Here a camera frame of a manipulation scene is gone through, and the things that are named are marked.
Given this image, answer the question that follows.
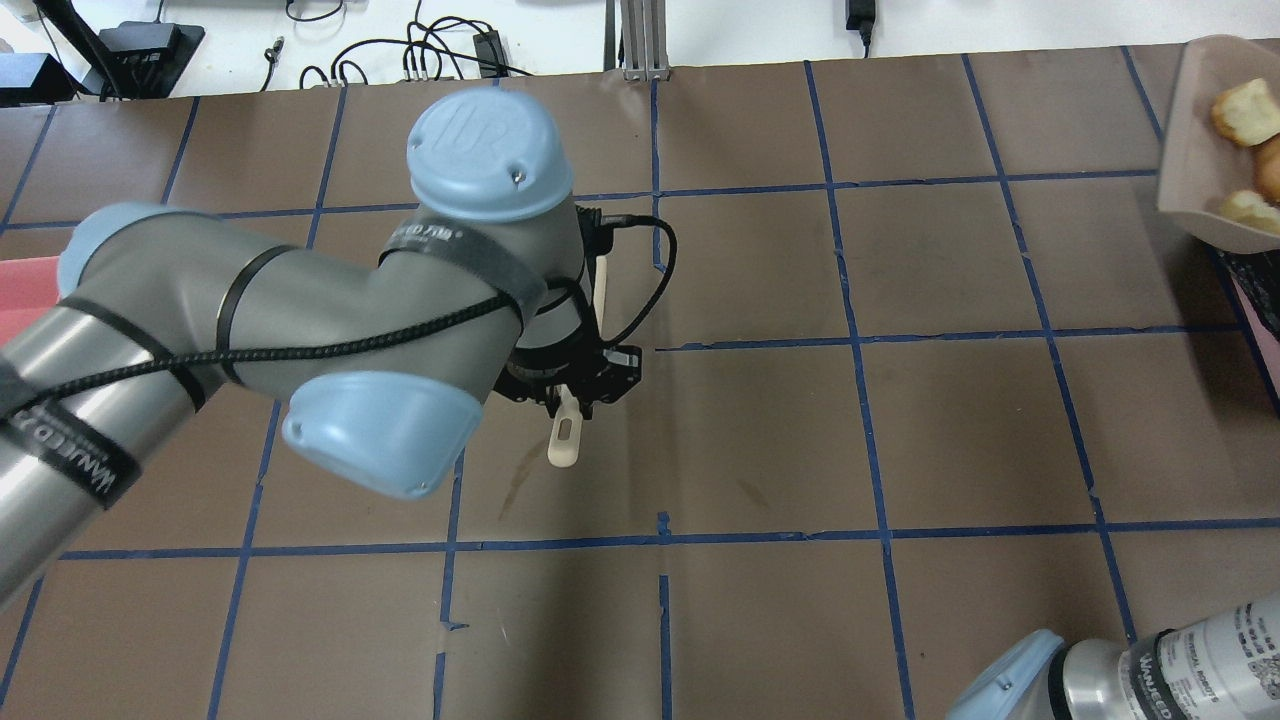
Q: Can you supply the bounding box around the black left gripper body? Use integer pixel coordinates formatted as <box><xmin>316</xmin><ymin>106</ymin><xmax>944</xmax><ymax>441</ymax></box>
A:
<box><xmin>495</xmin><ymin>206</ymin><xmax>643</xmax><ymax>419</ymax></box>

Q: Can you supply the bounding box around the cream hand brush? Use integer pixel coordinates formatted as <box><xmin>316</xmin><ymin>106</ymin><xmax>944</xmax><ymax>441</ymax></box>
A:
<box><xmin>547</xmin><ymin>256</ymin><xmax>608</xmax><ymax>469</ymax></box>

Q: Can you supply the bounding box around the white plastic dustpan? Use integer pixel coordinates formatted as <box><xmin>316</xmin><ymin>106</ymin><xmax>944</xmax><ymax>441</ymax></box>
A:
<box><xmin>1156</xmin><ymin>35</ymin><xmax>1279</xmax><ymax>254</ymax></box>

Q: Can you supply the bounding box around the torn bread piece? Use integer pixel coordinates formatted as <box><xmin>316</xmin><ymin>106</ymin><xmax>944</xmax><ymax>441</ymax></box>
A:
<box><xmin>1219</xmin><ymin>190</ymin><xmax>1280</xmax><ymax>236</ymax></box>
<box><xmin>1210</xmin><ymin>78</ymin><xmax>1279</xmax><ymax>149</ymax></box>

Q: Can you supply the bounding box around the round brown bread roll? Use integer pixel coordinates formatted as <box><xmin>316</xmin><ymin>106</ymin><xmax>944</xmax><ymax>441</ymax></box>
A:
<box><xmin>1251</xmin><ymin>135</ymin><xmax>1280</xmax><ymax>205</ymax></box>

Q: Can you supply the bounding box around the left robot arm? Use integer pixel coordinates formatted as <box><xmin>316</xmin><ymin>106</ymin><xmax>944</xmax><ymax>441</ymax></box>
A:
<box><xmin>1</xmin><ymin>86</ymin><xmax>657</xmax><ymax>605</ymax></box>

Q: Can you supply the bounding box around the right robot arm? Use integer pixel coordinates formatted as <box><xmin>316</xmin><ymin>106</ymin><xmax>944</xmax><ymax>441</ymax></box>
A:
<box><xmin>946</xmin><ymin>593</ymin><xmax>1279</xmax><ymax>719</ymax></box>

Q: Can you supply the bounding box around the pink plastic bin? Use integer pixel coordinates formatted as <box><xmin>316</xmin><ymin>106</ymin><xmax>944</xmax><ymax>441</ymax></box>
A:
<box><xmin>1</xmin><ymin>256</ymin><xmax>76</xmax><ymax>347</ymax></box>

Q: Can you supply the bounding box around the black lined trash bin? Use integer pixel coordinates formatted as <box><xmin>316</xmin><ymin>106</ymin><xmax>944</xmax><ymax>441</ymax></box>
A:
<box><xmin>1210</xmin><ymin>247</ymin><xmax>1279</xmax><ymax>413</ymax></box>

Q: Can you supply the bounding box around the black power adapter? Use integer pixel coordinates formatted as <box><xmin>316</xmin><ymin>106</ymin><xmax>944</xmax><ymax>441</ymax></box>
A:
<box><xmin>845</xmin><ymin>0</ymin><xmax>878</xmax><ymax>51</ymax></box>

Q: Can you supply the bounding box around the black box device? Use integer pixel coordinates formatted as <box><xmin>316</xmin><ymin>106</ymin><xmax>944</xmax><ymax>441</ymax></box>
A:
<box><xmin>99</xmin><ymin>20</ymin><xmax>206</xmax><ymax>74</ymax></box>

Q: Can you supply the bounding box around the black cable bundle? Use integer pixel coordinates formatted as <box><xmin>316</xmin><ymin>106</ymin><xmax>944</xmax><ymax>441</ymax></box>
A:
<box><xmin>298</xmin><ymin>15</ymin><xmax>536</xmax><ymax>91</ymax></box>

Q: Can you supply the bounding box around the aluminium frame post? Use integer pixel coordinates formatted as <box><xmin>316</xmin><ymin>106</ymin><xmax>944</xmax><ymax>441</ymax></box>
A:
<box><xmin>617</xmin><ymin>0</ymin><xmax>671</xmax><ymax>82</ymax></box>

